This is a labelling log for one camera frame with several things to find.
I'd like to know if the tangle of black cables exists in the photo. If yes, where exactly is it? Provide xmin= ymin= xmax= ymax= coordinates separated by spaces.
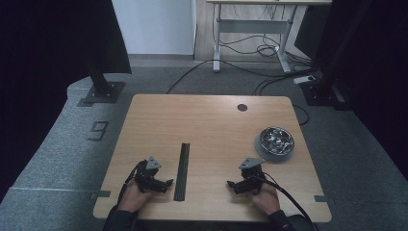
xmin=211 ymin=3 xmax=317 ymax=70

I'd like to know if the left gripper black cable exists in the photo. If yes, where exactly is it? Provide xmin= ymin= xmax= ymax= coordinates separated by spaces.
xmin=116 ymin=159 xmax=146 ymax=206

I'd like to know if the white desk frame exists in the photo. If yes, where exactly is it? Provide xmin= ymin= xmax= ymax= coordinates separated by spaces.
xmin=206 ymin=0 xmax=333 ymax=74

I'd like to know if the white power strip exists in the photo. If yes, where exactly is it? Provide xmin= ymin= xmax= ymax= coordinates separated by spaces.
xmin=293 ymin=74 xmax=317 ymax=86

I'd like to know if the black stand base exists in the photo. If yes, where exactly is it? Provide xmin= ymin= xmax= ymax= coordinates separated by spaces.
xmin=76 ymin=59 xmax=126 ymax=108

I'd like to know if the person's right hand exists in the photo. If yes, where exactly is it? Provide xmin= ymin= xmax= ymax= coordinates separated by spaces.
xmin=249 ymin=184 xmax=281 ymax=217

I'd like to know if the shiny metal bowl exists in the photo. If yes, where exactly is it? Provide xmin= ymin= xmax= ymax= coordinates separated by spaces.
xmin=259 ymin=126 xmax=295 ymax=157

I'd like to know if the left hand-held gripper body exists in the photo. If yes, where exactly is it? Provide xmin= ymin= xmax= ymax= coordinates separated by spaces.
xmin=134 ymin=156 xmax=163 ymax=193

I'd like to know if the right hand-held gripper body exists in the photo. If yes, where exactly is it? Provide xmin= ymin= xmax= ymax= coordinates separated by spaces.
xmin=238 ymin=157 xmax=267 ymax=193

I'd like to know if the looped black floor cable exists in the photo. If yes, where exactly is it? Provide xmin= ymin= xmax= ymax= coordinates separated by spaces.
xmin=292 ymin=104 xmax=311 ymax=126

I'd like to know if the person's left hand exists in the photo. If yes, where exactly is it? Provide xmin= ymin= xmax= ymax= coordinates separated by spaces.
xmin=117 ymin=182 xmax=155 ymax=214

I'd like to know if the dark curtain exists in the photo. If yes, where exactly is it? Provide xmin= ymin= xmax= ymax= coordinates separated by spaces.
xmin=293 ymin=0 xmax=408 ymax=182
xmin=0 ymin=0 xmax=133 ymax=204

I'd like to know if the black stand with bolted base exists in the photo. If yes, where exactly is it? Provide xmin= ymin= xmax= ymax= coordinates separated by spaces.
xmin=300 ymin=0 xmax=374 ymax=112

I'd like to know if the long black floor cable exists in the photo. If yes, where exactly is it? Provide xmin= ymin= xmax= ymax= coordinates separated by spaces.
xmin=166 ymin=59 xmax=317 ymax=95

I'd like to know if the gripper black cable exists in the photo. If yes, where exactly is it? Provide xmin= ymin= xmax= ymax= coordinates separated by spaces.
xmin=116 ymin=159 xmax=146 ymax=206
xmin=253 ymin=172 xmax=320 ymax=231

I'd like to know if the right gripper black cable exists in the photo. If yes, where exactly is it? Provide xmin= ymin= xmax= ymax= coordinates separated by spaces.
xmin=253 ymin=172 xmax=320 ymax=231

